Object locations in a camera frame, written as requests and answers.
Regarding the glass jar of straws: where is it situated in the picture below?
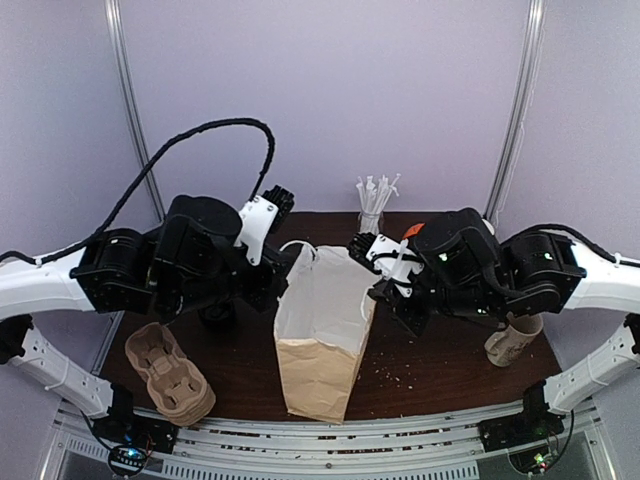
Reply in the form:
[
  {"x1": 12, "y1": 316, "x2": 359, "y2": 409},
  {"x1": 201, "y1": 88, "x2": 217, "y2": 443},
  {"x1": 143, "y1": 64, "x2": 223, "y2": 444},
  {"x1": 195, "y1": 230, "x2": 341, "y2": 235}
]
[{"x1": 355, "y1": 173, "x2": 401, "y2": 235}]

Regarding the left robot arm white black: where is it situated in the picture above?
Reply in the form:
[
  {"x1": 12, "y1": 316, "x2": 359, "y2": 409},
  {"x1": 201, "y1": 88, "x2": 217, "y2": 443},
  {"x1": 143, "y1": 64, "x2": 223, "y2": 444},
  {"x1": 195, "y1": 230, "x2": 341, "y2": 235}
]
[{"x1": 1, "y1": 187, "x2": 294, "y2": 444}]

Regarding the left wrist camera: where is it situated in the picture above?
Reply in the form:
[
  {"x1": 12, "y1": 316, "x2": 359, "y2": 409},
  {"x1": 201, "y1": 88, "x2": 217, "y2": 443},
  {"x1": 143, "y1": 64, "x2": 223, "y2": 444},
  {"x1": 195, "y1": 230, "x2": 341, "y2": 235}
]
[{"x1": 234, "y1": 185, "x2": 295, "y2": 266}]

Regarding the aluminium frame post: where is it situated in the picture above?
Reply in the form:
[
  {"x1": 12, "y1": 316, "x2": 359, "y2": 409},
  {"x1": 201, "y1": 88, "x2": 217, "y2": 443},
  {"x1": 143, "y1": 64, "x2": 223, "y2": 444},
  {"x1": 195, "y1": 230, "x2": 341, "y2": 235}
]
[
  {"x1": 484, "y1": 0, "x2": 547, "y2": 228},
  {"x1": 103, "y1": 0, "x2": 167, "y2": 221}
]

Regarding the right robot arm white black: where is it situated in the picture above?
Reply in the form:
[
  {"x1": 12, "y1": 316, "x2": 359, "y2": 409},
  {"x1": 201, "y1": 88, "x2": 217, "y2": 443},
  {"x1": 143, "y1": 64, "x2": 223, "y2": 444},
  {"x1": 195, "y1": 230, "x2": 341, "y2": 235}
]
[{"x1": 363, "y1": 208, "x2": 639, "y2": 442}]

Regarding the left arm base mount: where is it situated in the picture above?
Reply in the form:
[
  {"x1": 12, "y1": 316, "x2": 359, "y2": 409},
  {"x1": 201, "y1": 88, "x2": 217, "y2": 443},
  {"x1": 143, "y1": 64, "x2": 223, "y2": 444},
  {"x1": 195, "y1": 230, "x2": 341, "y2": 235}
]
[{"x1": 82, "y1": 413, "x2": 179, "y2": 479}]

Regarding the right aluminium frame post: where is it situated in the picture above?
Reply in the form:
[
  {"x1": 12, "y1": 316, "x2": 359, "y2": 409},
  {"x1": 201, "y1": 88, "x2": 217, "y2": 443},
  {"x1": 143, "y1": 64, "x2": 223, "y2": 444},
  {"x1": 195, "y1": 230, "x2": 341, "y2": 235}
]
[{"x1": 484, "y1": 0, "x2": 547, "y2": 228}]

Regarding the beige ceramic mug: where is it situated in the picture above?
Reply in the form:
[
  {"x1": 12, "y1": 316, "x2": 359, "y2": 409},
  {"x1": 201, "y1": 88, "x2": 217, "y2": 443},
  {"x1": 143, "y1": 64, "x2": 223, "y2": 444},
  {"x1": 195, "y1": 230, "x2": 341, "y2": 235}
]
[{"x1": 484, "y1": 313, "x2": 544, "y2": 367}]

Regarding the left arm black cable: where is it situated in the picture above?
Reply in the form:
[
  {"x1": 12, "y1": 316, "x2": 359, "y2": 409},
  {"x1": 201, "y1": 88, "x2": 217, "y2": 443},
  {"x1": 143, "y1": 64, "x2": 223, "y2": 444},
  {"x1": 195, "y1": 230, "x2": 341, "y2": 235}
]
[{"x1": 0, "y1": 115, "x2": 277, "y2": 266}]

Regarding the brown paper takeout bag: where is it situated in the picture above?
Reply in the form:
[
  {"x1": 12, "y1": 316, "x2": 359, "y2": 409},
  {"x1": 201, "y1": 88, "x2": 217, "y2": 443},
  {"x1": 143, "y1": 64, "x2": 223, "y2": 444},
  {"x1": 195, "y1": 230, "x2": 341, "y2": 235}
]
[{"x1": 273, "y1": 240, "x2": 378, "y2": 424}]

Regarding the brown pulp cup carrier stack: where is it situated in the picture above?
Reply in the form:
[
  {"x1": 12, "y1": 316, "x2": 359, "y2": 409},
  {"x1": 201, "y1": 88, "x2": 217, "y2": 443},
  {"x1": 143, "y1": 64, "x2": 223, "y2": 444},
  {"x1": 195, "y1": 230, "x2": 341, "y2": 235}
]
[{"x1": 125, "y1": 322, "x2": 216, "y2": 427}]

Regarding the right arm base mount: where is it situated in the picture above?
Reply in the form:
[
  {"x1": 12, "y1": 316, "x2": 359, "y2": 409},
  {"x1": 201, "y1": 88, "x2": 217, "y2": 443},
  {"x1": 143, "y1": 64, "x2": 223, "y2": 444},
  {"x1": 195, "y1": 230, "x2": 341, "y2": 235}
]
[{"x1": 478, "y1": 406, "x2": 565, "y2": 477}]

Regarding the orange small bowl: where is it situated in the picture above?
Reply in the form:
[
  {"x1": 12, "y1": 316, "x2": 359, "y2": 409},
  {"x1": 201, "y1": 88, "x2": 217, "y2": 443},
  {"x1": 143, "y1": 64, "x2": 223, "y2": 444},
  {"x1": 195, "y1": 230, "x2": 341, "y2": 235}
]
[{"x1": 403, "y1": 223, "x2": 425, "y2": 239}]

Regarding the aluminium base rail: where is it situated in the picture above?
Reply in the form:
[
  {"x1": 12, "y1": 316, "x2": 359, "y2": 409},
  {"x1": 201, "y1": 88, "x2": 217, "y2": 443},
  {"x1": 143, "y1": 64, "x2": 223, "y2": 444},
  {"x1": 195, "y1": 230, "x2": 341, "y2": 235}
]
[{"x1": 42, "y1": 392, "x2": 614, "y2": 480}]

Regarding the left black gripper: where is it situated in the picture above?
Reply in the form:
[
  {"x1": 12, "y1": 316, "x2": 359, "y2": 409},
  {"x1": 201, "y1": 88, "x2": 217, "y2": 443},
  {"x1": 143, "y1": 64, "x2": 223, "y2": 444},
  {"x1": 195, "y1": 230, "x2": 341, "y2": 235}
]
[{"x1": 164, "y1": 243, "x2": 294, "y2": 317}]

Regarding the left aluminium frame post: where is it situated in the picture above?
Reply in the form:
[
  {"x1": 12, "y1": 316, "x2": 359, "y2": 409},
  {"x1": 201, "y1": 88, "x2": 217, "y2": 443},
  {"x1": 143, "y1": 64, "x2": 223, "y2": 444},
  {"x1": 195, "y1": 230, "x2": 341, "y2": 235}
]
[{"x1": 103, "y1": 0, "x2": 167, "y2": 221}]

